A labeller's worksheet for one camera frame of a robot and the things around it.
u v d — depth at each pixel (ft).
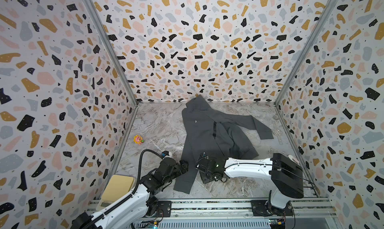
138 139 3.11
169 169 2.09
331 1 2.40
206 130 3.42
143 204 2.01
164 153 2.55
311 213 2.48
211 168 2.09
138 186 1.81
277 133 3.39
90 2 2.33
